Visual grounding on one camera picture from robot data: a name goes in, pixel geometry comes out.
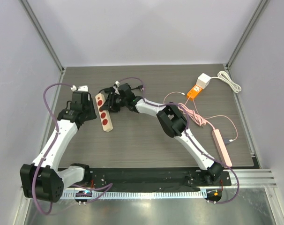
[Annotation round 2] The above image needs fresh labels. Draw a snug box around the beige red power strip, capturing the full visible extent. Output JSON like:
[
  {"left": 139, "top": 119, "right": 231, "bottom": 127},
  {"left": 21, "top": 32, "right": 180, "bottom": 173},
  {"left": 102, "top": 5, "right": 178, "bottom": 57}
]
[{"left": 95, "top": 93, "right": 113, "bottom": 132}]

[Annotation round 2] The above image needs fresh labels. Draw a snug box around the orange power adapter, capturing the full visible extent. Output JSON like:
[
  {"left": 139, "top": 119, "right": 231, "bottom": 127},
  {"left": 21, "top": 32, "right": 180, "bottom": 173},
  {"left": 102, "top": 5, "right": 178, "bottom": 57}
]
[{"left": 186, "top": 85, "right": 202, "bottom": 101}]

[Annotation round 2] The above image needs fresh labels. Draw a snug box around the white cube socket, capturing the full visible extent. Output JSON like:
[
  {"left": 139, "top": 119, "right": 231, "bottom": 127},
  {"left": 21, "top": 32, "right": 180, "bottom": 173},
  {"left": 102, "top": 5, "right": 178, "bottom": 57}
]
[{"left": 196, "top": 73, "right": 211, "bottom": 89}]

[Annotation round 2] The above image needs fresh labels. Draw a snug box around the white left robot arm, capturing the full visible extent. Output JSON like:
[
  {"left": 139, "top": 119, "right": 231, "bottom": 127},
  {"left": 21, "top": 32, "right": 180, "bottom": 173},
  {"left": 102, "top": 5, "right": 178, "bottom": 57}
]
[{"left": 20, "top": 85, "right": 97, "bottom": 203}]

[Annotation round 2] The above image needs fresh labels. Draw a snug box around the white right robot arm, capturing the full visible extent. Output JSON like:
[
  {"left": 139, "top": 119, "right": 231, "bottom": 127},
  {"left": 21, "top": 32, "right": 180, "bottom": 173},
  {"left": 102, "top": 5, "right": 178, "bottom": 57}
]
[{"left": 99, "top": 83, "right": 224, "bottom": 186}]

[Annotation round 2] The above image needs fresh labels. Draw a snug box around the pink power strip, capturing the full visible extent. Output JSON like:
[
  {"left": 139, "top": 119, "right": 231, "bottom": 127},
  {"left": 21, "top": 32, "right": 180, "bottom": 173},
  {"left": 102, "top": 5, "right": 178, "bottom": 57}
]
[{"left": 212, "top": 129, "right": 232, "bottom": 167}]

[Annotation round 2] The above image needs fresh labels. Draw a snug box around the black power strip cable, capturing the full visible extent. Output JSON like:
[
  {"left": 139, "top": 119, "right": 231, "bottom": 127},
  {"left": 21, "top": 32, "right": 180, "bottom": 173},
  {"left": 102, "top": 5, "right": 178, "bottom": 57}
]
[{"left": 98, "top": 84, "right": 144, "bottom": 94}]

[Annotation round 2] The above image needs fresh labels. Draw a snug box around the pink coiled cable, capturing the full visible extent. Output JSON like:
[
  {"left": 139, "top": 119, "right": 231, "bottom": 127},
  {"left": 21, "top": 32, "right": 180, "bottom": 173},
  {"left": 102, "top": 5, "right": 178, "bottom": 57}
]
[{"left": 163, "top": 91, "right": 238, "bottom": 143}]

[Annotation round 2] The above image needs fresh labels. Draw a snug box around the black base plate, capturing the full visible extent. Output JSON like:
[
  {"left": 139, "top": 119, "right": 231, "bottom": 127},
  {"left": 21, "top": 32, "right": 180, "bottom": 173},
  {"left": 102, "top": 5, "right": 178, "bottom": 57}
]
[{"left": 90, "top": 167, "right": 232, "bottom": 187}]

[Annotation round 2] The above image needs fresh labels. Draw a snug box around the white slotted cable duct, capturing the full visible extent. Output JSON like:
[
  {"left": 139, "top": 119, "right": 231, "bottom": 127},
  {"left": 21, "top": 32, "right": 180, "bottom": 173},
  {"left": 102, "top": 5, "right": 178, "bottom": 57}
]
[{"left": 60, "top": 189, "right": 207, "bottom": 200}]

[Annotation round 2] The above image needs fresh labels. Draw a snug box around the white coiled cable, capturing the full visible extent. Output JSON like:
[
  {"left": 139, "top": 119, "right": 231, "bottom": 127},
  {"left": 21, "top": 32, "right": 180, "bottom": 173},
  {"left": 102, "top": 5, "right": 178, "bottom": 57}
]
[{"left": 209, "top": 71, "right": 242, "bottom": 94}]

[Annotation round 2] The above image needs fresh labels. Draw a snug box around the left aluminium frame post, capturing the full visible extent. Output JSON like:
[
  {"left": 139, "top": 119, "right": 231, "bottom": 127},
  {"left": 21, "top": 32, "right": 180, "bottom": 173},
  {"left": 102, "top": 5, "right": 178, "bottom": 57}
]
[{"left": 19, "top": 0, "right": 64, "bottom": 73}]

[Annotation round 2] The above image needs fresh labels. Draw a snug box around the aluminium frame post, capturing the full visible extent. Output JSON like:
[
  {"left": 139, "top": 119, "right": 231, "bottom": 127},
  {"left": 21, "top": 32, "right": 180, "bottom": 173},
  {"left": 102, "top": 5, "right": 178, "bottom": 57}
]
[
  {"left": 224, "top": 0, "right": 270, "bottom": 71},
  {"left": 19, "top": 0, "right": 64, "bottom": 73}
]

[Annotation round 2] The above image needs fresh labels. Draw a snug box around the aluminium front rail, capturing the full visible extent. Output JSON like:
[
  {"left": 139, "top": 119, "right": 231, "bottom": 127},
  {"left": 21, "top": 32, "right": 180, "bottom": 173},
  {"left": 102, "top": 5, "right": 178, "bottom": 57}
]
[{"left": 20, "top": 168, "right": 278, "bottom": 191}]

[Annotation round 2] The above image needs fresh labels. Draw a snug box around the right aluminium frame post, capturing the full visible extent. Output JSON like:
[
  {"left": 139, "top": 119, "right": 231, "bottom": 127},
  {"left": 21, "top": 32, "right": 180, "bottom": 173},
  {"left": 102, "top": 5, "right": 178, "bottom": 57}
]
[{"left": 224, "top": 0, "right": 270, "bottom": 71}]

